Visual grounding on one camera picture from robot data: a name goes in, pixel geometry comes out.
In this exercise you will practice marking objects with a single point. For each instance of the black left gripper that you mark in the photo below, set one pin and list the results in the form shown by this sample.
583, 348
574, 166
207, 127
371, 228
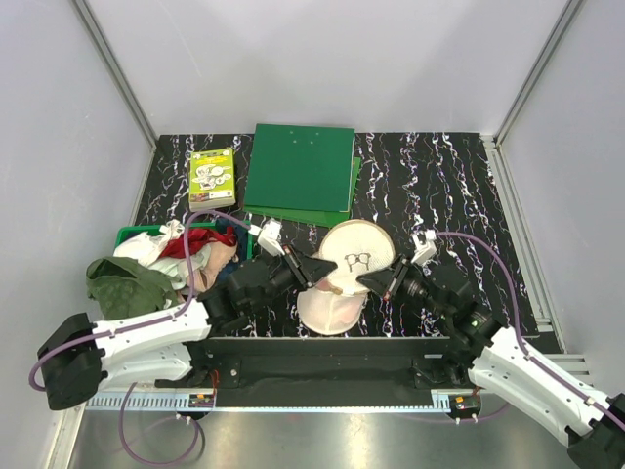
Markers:
306, 271

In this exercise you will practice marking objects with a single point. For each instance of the thin green folder underneath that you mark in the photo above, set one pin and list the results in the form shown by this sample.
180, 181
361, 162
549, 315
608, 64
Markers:
322, 215

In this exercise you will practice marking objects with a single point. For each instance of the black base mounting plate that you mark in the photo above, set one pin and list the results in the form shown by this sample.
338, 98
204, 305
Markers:
321, 372

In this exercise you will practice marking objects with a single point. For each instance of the white garment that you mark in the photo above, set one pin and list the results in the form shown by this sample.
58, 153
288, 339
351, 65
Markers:
146, 243

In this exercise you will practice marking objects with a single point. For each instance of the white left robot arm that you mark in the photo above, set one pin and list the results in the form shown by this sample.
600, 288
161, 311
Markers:
82, 357

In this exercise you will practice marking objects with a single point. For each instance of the green plastic laundry basket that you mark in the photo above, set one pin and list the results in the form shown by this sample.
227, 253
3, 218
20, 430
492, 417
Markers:
243, 252

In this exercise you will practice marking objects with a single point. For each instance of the pink bra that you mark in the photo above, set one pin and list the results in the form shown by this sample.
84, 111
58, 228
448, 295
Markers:
207, 263

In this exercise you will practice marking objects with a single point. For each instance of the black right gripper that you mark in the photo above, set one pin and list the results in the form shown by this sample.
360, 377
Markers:
387, 282

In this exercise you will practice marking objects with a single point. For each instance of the dark blue garment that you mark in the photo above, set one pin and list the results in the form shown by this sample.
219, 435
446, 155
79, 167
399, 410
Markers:
231, 233

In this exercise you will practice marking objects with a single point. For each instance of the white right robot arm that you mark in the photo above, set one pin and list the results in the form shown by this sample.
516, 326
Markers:
487, 353

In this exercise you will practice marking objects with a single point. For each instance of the yellow-green book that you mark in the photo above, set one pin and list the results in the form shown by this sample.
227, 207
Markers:
211, 179

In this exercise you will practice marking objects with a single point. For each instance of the olive green garment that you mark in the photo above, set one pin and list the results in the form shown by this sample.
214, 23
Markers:
125, 289

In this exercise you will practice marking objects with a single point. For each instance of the white mesh laundry bag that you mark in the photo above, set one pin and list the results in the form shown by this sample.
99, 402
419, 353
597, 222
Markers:
335, 304

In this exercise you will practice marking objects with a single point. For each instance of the green binder folder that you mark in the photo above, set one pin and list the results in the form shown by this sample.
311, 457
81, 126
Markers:
296, 141

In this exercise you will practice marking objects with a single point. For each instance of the red garment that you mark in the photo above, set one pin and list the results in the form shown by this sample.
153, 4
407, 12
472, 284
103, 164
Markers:
197, 238

